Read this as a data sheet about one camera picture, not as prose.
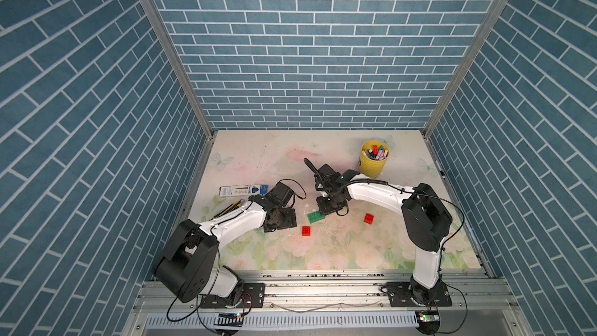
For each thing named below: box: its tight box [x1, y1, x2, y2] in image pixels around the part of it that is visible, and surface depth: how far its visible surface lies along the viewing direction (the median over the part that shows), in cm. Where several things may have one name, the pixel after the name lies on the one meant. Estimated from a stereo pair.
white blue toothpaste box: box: [218, 184, 269, 198], surface depth 99 cm
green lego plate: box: [307, 210, 326, 224], surface depth 92 cm
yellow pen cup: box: [358, 140, 390, 179], surface depth 98 cm
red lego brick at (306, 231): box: [301, 225, 312, 238], surface depth 88 cm
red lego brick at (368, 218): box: [363, 213, 375, 225], surface depth 92 cm
